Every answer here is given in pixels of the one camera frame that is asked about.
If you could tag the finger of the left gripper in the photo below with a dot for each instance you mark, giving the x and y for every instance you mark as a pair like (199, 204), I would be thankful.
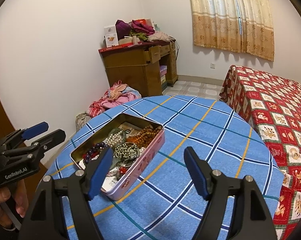
(51, 140)
(34, 131)

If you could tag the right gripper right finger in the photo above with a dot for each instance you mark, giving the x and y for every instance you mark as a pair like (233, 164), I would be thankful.
(200, 173)

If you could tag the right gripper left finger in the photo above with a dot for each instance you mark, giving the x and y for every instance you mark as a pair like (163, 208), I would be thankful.
(96, 172)

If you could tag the pink jewelry tin box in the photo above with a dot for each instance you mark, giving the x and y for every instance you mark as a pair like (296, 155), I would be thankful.
(134, 141)

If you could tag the blue plaid tablecloth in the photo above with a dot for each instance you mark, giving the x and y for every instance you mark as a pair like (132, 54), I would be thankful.
(163, 202)

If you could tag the pink clothes pile on floor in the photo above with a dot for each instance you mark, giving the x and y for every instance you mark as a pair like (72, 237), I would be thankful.
(118, 94)

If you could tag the red patchwork bed cover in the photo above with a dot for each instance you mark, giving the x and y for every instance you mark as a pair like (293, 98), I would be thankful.
(272, 106)

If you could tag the brown wooden desk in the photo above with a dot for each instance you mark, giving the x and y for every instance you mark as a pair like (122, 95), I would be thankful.
(139, 65)

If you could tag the white product box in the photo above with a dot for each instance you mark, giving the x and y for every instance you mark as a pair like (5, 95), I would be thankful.
(110, 35)

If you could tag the pile of clothes on desk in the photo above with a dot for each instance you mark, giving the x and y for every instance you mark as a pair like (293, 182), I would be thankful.
(146, 33)

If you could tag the beige patterned curtain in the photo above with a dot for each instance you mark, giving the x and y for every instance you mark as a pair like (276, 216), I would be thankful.
(239, 26)

